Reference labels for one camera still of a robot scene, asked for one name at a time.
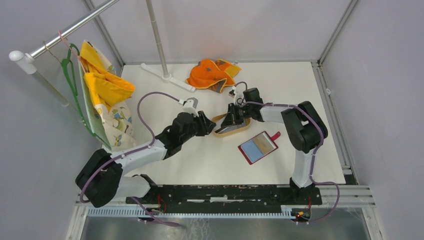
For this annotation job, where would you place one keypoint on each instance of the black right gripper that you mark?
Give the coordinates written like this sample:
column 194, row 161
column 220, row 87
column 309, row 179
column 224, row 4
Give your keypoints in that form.
column 231, row 119

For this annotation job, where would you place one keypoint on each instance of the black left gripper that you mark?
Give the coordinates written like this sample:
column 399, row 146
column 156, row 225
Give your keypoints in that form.
column 206, row 125

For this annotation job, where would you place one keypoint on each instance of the red leather card holder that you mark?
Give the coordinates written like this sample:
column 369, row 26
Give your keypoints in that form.
column 251, row 153

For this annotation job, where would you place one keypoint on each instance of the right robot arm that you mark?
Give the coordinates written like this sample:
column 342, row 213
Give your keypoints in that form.
column 305, row 129

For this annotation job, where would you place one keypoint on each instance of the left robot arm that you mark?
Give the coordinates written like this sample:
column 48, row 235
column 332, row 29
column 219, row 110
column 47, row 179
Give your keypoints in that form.
column 103, row 178

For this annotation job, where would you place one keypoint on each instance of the orange yellow cloth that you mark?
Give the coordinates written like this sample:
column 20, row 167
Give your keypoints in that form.
column 214, row 75

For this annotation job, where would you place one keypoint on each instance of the white rack stand base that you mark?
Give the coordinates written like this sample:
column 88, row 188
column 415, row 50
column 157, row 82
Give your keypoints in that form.
column 168, row 78

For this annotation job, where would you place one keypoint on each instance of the vertical metal pole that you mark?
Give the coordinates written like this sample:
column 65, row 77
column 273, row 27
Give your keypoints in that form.
column 157, row 37

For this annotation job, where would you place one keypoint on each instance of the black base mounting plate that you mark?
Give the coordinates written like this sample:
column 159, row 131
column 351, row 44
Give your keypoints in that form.
column 229, row 199

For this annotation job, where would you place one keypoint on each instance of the yellow patterned hanging cloth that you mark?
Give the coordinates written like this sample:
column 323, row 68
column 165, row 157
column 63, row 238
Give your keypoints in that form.
column 108, row 93

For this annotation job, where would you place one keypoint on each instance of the green clothes hanger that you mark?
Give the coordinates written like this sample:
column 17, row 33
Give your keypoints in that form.
column 86, row 111

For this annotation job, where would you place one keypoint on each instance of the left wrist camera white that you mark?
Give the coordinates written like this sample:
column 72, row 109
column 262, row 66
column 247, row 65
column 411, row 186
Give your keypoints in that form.
column 189, row 106

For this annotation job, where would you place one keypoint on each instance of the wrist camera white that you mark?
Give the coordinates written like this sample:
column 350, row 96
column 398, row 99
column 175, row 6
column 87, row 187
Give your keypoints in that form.
column 189, row 106
column 236, row 95

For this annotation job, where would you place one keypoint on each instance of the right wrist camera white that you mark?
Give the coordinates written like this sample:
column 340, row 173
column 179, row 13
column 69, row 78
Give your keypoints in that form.
column 236, row 95

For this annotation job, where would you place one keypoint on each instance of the metal hanging rail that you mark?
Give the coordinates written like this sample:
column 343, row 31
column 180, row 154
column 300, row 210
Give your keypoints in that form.
column 25, row 60

